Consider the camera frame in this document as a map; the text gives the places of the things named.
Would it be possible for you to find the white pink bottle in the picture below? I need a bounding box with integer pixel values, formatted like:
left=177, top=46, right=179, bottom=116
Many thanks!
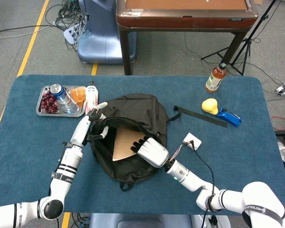
left=85, top=81, right=99, bottom=116

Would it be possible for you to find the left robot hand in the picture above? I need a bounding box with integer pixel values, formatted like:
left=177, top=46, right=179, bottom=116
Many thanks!
left=70, top=101, right=109, bottom=148

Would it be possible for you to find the tea bottle with black cap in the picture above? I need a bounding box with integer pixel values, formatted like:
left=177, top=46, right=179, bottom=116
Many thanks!
left=205, top=62, right=228, bottom=94

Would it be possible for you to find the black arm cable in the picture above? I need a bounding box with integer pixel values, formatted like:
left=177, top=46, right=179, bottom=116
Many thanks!
left=186, top=140, right=216, bottom=228

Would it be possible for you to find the brown mahjong table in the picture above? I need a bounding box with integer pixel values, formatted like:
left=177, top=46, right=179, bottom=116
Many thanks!
left=115, top=0, right=259, bottom=76

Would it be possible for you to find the red grape bunch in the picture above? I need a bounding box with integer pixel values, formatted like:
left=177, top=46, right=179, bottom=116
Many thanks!
left=39, top=91, right=59, bottom=114

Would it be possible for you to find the small white box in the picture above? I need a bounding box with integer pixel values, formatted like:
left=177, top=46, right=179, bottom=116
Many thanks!
left=182, top=133, right=202, bottom=151

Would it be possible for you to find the blue soda can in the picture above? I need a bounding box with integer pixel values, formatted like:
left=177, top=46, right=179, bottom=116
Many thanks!
left=49, top=83, right=71, bottom=105

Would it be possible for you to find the brown spiral notebook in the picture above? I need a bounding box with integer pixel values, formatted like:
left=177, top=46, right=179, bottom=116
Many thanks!
left=112, top=127, right=147, bottom=162

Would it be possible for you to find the black tripod stand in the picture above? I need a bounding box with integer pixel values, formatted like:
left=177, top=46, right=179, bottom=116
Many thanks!
left=200, top=0, right=278, bottom=76

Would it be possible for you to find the blue carpet table cover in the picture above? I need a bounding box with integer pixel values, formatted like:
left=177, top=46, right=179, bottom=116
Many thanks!
left=0, top=75, right=285, bottom=216

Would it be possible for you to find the metal tray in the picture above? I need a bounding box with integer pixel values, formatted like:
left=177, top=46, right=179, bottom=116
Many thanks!
left=35, top=85, right=87, bottom=117

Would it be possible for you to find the blue grey robot torso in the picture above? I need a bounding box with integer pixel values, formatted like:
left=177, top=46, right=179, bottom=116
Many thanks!
left=89, top=213, right=193, bottom=228

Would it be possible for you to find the grey white shoe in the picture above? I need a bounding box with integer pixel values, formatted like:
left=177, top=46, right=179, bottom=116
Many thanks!
left=277, top=142, right=285, bottom=162

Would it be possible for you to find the coloured wrist wire bundle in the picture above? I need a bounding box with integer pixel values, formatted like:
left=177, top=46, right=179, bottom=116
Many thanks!
left=170, top=142, right=190, bottom=163

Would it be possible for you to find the black fabric backpack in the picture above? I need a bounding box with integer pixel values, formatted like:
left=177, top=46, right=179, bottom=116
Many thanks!
left=90, top=93, right=228, bottom=192

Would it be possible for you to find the blue snack packet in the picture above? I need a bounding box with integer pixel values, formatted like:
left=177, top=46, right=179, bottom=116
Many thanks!
left=215, top=108, right=242, bottom=127

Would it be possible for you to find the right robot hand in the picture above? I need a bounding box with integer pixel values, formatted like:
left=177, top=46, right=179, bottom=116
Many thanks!
left=130, top=137, right=170, bottom=169

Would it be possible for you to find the yellow toy pear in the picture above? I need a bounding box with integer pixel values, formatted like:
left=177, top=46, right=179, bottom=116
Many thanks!
left=201, top=98, right=219, bottom=116

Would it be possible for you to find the lavender robot base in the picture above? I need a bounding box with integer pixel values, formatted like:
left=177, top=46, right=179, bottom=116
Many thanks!
left=77, top=0, right=137, bottom=64

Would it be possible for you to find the orange yellow toy fruit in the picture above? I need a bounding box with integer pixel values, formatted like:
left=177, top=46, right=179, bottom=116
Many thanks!
left=68, top=87, right=86, bottom=107

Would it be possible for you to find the floor cable tangle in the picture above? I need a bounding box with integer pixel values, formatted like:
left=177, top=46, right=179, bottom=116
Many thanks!
left=45, top=0, right=91, bottom=52

